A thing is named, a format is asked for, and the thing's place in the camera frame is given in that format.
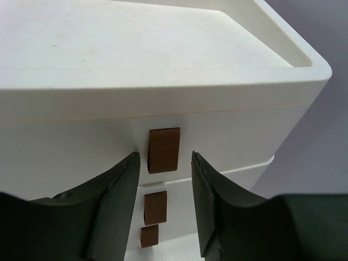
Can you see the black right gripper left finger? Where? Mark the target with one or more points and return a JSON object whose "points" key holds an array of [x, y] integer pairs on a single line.
{"points": [[89, 222]]}

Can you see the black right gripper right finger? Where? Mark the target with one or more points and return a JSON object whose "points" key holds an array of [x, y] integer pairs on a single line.
{"points": [[284, 227]]}

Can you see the brown bottom drawer tab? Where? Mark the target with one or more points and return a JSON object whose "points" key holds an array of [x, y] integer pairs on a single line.
{"points": [[149, 236]]}

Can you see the brown drawer tab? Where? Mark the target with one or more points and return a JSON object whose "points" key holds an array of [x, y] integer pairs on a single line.
{"points": [[149, 236], [155, 208], [163, 150]]}

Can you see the brown middle drawer tab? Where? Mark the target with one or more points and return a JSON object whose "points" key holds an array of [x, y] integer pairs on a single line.
{"points": [[155, 208]]}

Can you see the brown top drawer tab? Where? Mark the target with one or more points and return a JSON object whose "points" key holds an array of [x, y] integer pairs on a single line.
{"points": [[163, 150]]}

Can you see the white drawer cabinet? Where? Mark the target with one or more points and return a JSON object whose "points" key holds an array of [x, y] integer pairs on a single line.
{"points": [[90, 60]]}

